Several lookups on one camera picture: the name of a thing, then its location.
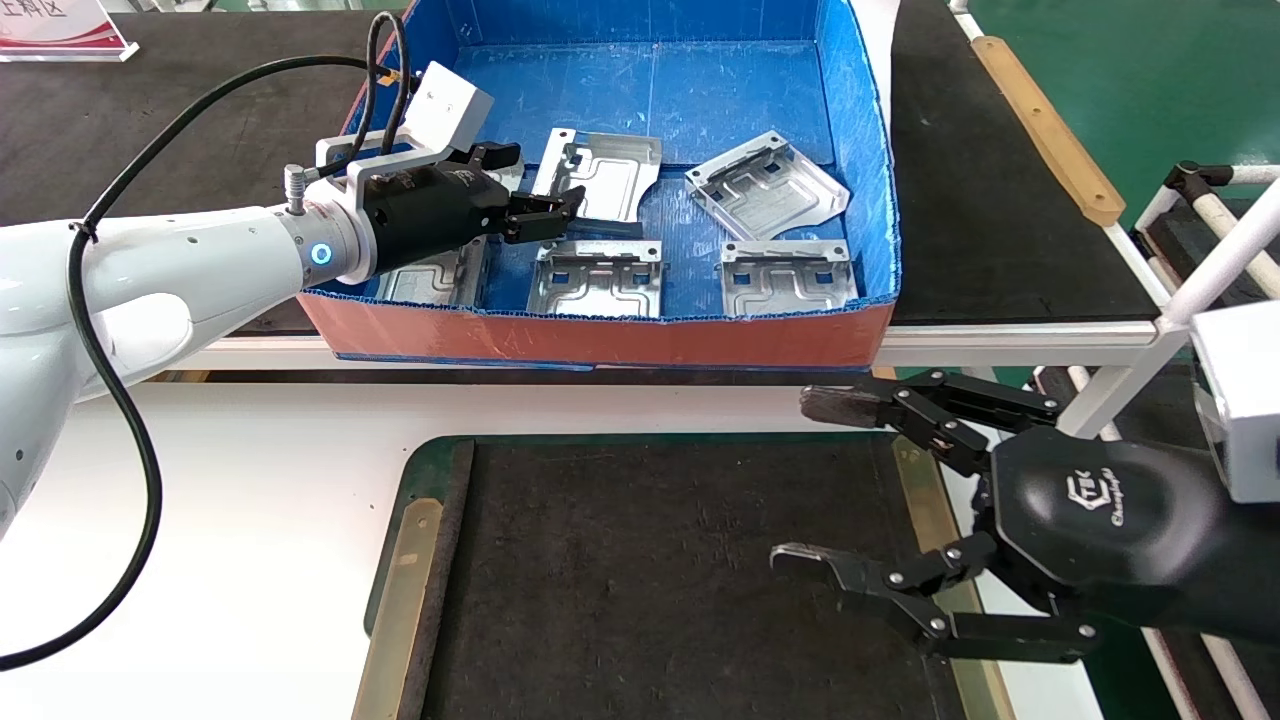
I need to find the black pipe joint clamp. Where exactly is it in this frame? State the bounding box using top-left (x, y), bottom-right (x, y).
top-left (1165, 160), bottom-right (1236, 208)

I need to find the small black work mat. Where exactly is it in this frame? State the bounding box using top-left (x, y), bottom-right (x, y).
top-left (420, 435), bottom-right (966, 720)

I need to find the large black table mat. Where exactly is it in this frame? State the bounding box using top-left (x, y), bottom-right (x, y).
top-left (0, 0), bottom-right (1161, 336)

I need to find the red white sign board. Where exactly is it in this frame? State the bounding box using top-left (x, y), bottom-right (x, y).
top-left (0, 0), bottom-right (141, 63)

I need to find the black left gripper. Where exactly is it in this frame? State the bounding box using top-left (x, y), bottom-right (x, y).
top-left (360, 143), bottom-right (586, 273)

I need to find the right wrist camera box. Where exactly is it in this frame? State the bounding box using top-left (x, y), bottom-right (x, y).
top-left (1192, 300), bottom-right (1280, 504)

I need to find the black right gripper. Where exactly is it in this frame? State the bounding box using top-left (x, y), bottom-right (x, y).
top-left (770, 368), bottom-right (1280, 663)

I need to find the tan strip beside small mat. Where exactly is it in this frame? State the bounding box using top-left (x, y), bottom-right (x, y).
top-left (893, 435), bottom-right (1016, 720)
top-left (350, 497), bottom-right (446, 720)

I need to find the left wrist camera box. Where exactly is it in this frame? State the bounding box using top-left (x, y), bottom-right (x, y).
top-left (318, 60), bottom-right (496, 196)

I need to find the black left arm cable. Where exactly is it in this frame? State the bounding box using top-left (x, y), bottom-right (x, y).
top-left (0, 10), bottom-right (421, 671)

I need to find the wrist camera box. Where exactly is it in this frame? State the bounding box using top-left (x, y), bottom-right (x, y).
top-left (318, 60), bottom-right (496, 196)
top-left (1192, 300), bottom-right (1280, 504)

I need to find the black side cart pad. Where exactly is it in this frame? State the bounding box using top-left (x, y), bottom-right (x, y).
top-left (1135, 200), bottom-right (1280, 301)

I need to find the white table edge rail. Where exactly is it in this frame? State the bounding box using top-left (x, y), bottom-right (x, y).
top-left (150, 320), bottom-right (1166, 373)

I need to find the white pipe frame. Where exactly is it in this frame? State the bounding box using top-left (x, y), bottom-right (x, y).
top-left (1060, 160), bottom-right (1280, 441)

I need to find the blue corrugated plastic box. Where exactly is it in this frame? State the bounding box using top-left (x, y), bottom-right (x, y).
top-left (297, 0), bottom-right (901, 371)

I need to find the long tan edge strip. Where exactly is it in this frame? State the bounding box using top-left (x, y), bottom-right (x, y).
top-left (972, 35), bottom-right (1128, 228)

